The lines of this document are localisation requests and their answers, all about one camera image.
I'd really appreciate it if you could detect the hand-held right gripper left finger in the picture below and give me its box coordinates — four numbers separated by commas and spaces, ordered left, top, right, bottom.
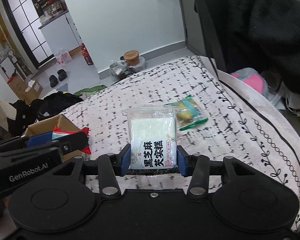
51, 144, 131, 198

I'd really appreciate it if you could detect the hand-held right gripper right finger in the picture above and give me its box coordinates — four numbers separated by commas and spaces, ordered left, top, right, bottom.
177, 145, 282, 197

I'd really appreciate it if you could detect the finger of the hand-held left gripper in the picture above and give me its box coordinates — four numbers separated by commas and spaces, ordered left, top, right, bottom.
0, 132, 54, 153
0, 131, 89, 171

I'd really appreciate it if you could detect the red and teal snack packet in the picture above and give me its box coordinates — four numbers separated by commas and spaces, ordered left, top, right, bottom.
51, 126, 91, 155

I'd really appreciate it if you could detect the white rice cake packet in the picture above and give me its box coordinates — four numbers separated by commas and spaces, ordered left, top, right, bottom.
122, 106, 181, 177

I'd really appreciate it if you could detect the pile of black clothes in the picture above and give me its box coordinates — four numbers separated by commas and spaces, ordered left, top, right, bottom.
6, 92, 84, 135

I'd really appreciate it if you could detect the green-edged packet with yellow snack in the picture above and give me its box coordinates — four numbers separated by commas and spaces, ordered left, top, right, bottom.
164, 95, 208, 131

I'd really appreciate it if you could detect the taped cardboard box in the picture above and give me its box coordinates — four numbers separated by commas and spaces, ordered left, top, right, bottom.
9, 76, 43, 104

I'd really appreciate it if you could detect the green cloth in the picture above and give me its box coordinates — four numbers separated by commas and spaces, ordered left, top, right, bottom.
73, 85, 107, 98

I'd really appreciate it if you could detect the pink plastic bag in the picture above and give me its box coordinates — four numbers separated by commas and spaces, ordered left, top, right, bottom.
54, 49, 72, 65

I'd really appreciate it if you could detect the red bottle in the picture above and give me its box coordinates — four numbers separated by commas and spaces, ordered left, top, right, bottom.
80, 43, 94, 66

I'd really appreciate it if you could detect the jar with wooden lid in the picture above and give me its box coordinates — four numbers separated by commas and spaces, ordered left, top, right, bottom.
123, 51, 140, 67

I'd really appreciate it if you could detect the pink and grey plush toy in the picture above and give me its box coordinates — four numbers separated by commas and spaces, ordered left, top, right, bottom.
230, 67, 269, 98

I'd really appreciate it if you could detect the white cabinet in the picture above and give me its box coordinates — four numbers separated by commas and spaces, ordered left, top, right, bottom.
39, 11, 83, 58

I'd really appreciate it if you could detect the black framed glass door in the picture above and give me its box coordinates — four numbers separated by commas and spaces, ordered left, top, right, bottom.
2, 0, 59, 68

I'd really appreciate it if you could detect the clear plastic jar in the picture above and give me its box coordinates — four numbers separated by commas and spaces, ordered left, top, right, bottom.
261, 70, 288, 98

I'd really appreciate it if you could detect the shelf with small items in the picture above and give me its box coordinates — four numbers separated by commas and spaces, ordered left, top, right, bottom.
30, 0, 69, 20

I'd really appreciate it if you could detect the black fleece garment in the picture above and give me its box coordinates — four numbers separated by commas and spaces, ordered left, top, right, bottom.
225, 0, 300, 95

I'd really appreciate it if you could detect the black furniture frame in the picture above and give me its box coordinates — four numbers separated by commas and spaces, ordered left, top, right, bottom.
176, 0, 227, 73

